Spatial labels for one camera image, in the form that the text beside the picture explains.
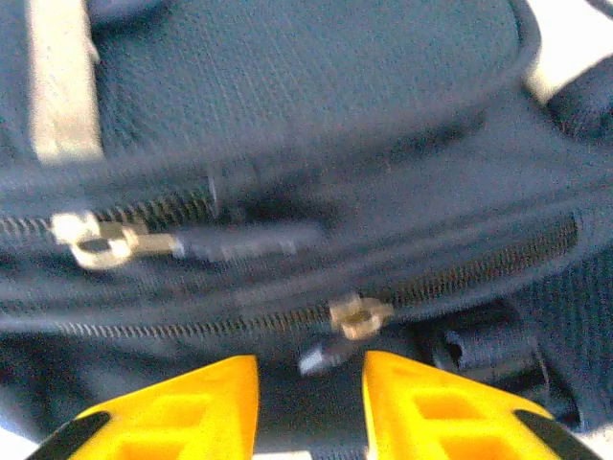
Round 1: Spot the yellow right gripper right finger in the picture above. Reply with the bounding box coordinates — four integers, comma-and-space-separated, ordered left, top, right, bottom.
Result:
361, 349, 605, 460

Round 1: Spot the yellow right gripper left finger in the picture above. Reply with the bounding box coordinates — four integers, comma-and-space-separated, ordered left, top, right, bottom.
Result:
28, 354, 262, 460

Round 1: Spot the navy blue student backpack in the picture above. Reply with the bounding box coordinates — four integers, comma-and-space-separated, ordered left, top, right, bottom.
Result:
0, 0, 613, 460

